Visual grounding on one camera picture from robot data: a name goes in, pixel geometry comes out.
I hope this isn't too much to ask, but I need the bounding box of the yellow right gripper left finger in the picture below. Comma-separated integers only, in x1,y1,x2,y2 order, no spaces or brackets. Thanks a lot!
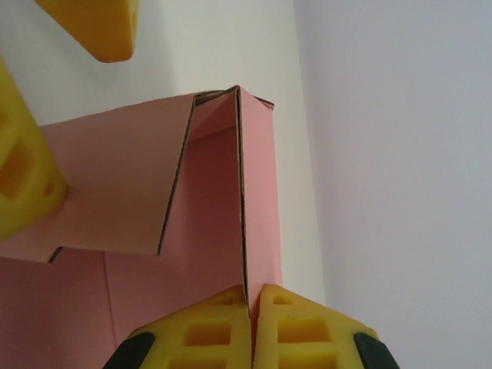
108,284,254,369

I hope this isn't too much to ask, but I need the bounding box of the pink paper box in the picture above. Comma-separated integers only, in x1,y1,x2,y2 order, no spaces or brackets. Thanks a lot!
0,85,285,369

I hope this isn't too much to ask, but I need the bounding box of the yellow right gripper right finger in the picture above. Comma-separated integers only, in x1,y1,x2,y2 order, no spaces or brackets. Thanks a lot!
249,283,390,369

